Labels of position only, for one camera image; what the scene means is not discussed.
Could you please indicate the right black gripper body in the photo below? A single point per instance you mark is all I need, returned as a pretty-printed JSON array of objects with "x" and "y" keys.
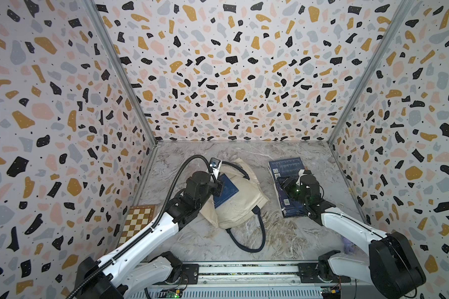
[{"x": 292, "y": 188}]

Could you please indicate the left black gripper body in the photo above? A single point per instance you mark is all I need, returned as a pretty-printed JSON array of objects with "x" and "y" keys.
[{"x": 216, "y": 189}]

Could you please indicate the navy book with barcode back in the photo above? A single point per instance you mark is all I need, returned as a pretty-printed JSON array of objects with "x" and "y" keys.
[{"x": 289, "y": 167}]

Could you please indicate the dark blue Little Prince book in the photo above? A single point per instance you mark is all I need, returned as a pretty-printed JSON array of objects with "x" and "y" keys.
[{"x": 288, "y": 207}]

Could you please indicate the cream canvas tote bag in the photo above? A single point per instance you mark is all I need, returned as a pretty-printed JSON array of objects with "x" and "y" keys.
[{"x": 243, "y": 206}]

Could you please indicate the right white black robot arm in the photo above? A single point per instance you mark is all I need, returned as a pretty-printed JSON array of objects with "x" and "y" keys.
[{"x": 390, "y": 264}]

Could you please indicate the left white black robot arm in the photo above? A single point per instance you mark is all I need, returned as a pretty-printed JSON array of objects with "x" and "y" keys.
[{"x": 122, "y": 272}]

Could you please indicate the wooden chessboard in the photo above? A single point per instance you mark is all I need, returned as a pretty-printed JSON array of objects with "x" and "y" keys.
[{"x": 137, "y": 219}]

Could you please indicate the left green circuit board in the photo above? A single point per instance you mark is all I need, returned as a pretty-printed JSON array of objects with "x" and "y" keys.
[{"x": 171, "y": 294}]

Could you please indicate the right circuit board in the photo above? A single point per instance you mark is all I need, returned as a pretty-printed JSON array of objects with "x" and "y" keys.
[{"x": 330, "y": 293}]

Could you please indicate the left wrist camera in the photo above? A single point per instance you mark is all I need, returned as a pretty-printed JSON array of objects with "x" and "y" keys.
[{"x": 215, "y": 165}]

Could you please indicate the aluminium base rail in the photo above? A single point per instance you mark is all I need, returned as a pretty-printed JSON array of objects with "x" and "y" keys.
[{"x": 256, "y": 280}]

